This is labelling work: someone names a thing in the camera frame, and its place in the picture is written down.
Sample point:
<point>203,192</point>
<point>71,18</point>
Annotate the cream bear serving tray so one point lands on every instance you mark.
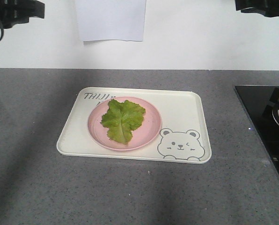
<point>183,137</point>

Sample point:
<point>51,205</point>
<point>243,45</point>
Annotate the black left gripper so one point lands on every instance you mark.
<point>13,12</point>

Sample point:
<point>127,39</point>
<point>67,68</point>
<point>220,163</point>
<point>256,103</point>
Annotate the white paper sheet on wall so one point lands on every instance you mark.
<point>111,19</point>

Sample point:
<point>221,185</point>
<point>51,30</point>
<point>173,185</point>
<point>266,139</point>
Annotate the black glass gas stove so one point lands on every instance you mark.
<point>262,105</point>

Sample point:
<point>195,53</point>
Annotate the pink round plate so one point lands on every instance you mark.
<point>145,134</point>

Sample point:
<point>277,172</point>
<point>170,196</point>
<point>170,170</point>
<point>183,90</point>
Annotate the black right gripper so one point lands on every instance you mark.
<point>267,8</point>

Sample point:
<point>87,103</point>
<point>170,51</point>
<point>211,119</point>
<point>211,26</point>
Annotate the green lettuce leaf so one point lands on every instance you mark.
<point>121,119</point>

